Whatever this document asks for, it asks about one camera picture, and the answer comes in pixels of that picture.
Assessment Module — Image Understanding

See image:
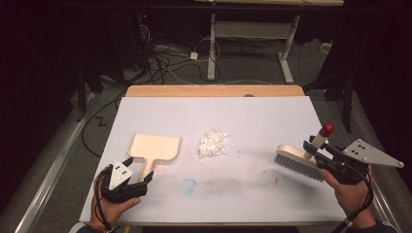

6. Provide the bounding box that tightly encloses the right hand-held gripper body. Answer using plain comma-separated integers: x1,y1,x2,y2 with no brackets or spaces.
315,138,405,186

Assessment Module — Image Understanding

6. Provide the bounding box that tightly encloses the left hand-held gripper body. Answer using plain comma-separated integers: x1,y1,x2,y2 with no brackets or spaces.
100,160,150,204

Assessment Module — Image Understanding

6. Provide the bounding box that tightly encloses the white brush with red-tipped handle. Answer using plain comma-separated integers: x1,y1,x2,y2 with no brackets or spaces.
274,122,336,183

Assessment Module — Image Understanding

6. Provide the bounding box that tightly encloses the cream dustpan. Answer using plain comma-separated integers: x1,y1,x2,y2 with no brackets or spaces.
126,132,183,183

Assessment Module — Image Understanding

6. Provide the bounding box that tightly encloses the person's right hand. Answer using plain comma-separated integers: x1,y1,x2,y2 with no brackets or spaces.
318,164,374,219

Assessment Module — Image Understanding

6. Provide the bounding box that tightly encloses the person's left hand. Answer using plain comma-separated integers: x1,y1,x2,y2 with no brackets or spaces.
89,164,142,227

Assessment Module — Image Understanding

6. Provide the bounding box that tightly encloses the black stand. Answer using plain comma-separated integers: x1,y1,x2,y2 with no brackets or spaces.
75,59,105,123
303,62,357,134

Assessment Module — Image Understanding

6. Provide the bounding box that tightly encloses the pile of white paper scraps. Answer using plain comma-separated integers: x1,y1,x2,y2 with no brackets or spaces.
197,128,230,159

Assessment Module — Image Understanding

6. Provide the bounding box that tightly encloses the white table mat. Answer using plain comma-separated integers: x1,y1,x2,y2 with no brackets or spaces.
79,95,348,224

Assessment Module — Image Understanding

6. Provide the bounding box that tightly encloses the white power strip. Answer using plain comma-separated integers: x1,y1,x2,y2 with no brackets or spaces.
319,41,333,55

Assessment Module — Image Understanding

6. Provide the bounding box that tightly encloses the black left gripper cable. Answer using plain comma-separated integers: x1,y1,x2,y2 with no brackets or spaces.
92,166,114,233

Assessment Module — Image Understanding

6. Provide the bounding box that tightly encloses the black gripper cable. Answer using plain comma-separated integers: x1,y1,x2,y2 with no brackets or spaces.
92,166,114,233
332,164,374,233

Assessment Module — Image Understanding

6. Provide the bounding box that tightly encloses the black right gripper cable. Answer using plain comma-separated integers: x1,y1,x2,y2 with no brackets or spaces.
332,164,374,233

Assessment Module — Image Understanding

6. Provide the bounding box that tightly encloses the black floor cable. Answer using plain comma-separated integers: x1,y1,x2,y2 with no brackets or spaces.
80,91,128,159

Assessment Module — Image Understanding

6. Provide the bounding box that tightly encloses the metal floor rail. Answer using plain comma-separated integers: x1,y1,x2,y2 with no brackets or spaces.
14,92,99,233

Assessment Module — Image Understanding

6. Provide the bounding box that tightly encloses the tangle of floor cables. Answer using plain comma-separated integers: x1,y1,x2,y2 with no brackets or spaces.
135,13,223,85

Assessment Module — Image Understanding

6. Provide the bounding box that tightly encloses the white desk frame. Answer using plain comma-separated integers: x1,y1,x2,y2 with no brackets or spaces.
193,0,345,84

